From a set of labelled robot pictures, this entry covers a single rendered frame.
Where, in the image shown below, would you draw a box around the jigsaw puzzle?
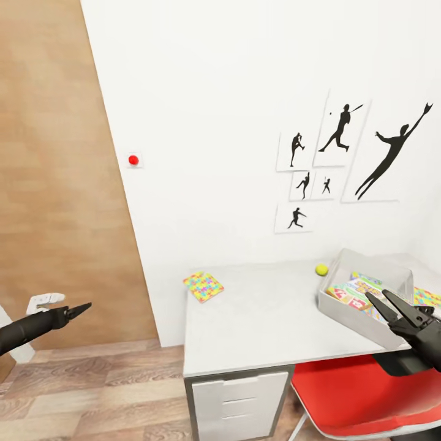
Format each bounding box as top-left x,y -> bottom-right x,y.
414,286 -> 441,308
183,271 -> 225,303

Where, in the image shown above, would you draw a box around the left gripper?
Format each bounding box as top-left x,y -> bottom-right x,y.
15,302 -> 92,345

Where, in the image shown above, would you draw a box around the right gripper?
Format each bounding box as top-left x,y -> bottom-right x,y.
365,290 -> 441,374

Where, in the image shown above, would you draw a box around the tennis ball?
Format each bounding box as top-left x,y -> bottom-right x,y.
315,264 -> 329,276

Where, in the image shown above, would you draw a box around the toy box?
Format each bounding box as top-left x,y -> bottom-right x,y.
318,247 -> 415,350

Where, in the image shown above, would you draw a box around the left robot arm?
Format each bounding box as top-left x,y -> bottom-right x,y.
0,293 -> 92,356

